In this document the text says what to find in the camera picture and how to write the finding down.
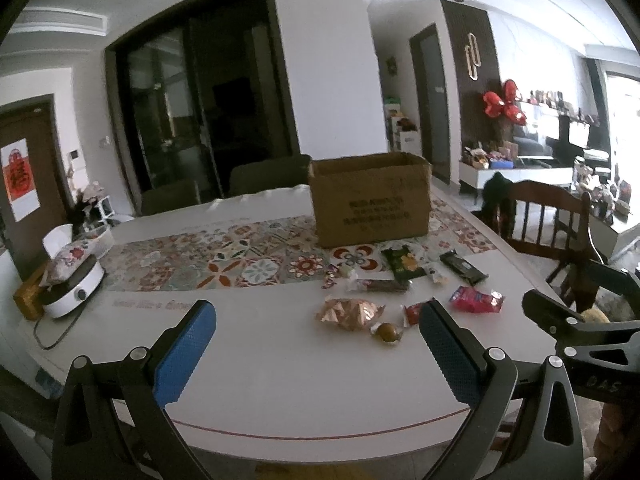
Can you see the white tv cabinet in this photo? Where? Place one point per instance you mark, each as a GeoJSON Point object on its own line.
{"type": "Point", "coordinates": [473, 178]}

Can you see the red paper door poster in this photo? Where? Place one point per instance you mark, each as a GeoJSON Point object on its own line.
{"type": "Point", "coordinates": [19, 180]}

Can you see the patterned tile table runner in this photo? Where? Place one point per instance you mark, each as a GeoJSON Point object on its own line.
{"type": "Point", "coordinates": [244, 253]}

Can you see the pink snack packet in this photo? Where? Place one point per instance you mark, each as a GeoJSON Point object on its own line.
{"type": "Point", "coordinates": [468, 299]}

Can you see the brown cardboard box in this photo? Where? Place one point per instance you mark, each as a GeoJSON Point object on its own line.
{"type": "Point", "coordinates": [370, 198]}

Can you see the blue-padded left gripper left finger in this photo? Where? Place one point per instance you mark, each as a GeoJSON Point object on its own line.
{"type": "Point", "coordinates": [112, 421]}

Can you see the rose gold biscuit packet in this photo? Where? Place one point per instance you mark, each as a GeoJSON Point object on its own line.
{"type": "Point", "coordinates": [350, 313]}

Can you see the wooden chair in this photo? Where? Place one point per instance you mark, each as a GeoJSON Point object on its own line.
{"type": "Point", "coordinates": [548, 222]}

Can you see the green chip packet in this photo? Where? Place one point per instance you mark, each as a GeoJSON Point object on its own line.
{"type": "Point", "coordinates": [403, 263]}

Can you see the dark dining chair right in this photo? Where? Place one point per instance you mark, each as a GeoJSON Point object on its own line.
{"type": "Point", "coordinates": [284, 172]}

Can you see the white basket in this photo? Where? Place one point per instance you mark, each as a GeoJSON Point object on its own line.
{"type": "Point", "coordinates": [100, 239]}

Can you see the dark long snack bar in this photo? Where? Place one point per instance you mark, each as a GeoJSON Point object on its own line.
{"type": "Point", "coordinates": [378, 285]}

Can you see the pale green pastry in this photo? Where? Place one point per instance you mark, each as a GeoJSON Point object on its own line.
{"type": "Point", "coordinates": [347, 272]}

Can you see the black cloth on chair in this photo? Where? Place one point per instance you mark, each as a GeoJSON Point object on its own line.
{"type": "Point", "coordinates": [495, 192]}

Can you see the small clear wrapped snack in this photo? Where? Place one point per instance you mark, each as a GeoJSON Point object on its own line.
{"type": "Point", "coordinates": [435, 276]}

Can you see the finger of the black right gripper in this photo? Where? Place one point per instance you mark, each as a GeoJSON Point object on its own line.
{"type": "Point", "coordinates": [621, 282]}
{"type": "Point", "coordinates": [555, 319]}

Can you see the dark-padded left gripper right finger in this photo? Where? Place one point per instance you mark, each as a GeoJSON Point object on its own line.
{"type": "Point", "coordinates": [532, 404]}

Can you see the dark dining chair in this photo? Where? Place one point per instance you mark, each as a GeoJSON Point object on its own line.
{"type": "Point", "coordinates": [180, 194]}
{"type": "Point", "coordinates": [284, 172]}

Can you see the black snack bar packet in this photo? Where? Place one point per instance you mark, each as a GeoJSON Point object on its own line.
{"type": "Point", "coordinates": [464, 270]}

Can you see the brown round candy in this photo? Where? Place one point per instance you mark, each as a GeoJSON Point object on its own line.
{"type": "Point", "coordinates": [387, 332]}

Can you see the floral fabric pouch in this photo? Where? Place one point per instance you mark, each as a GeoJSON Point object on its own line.
{"type": "Point", "coordinates": [66, 262]}

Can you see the white round appliance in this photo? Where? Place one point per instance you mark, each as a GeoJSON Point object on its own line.
{"type": "Point", "coordinates": [60, 299]}

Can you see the red balloon decoration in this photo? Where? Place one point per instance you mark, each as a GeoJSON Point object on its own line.
{"type": "Point", "coordinates": [504, 105]}

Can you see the red small snack packet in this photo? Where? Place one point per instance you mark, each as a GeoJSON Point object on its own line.
{"type": "Point", "coordinates": [412, 314]}

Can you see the dark dining chair left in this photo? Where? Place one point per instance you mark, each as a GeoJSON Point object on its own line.
{"type": "Point", "coordinates": [180, 194]}

